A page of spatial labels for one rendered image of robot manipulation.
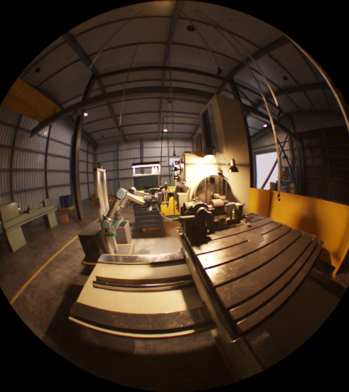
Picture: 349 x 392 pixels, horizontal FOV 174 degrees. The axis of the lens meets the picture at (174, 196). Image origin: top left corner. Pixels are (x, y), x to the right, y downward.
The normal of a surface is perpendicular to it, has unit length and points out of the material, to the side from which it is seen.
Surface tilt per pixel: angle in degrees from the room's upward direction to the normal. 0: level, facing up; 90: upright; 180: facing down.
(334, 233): 90
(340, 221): 90
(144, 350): 0
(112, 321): 0
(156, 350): 0
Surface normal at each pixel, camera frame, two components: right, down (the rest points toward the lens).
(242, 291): -0.04, -0.99
